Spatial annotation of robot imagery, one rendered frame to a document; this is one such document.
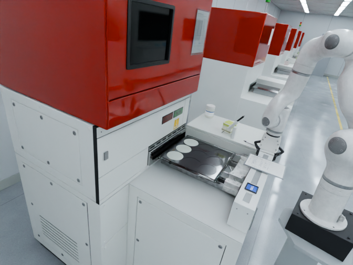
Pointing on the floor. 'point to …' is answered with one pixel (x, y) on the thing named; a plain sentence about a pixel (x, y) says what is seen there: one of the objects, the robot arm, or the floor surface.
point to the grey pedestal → (303, 248)
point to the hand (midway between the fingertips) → (265, 156)
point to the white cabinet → (173, 236)
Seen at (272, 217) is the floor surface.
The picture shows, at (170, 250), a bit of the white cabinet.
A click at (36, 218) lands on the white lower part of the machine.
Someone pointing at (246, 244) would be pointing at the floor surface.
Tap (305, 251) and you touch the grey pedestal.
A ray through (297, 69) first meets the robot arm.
